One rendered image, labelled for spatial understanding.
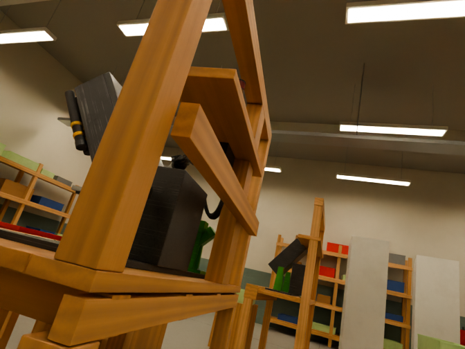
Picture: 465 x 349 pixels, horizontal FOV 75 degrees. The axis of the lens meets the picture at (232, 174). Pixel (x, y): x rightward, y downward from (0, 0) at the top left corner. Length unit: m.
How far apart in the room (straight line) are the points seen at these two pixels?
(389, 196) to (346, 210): 1.14
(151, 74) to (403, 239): 8.25
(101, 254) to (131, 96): 0.32
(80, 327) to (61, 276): 0.09
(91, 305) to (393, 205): 8.48
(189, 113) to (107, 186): 0.25
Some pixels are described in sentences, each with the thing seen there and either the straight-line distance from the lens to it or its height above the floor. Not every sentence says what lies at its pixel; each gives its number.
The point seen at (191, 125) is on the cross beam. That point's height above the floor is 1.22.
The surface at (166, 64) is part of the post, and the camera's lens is 0.69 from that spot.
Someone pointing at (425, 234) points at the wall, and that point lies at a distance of 8.79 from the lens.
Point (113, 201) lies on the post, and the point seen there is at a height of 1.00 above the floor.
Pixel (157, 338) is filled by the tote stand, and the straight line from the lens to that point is 2.70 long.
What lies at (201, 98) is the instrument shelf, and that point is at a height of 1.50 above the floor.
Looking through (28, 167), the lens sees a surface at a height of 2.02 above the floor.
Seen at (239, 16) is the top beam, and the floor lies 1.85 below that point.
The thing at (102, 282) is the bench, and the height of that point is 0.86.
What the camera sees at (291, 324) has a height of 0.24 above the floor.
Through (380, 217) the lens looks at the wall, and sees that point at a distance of 8.69.
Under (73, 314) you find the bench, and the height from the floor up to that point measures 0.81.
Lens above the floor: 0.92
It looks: 18 degrees up
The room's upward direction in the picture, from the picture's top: 14 degrees clockwise
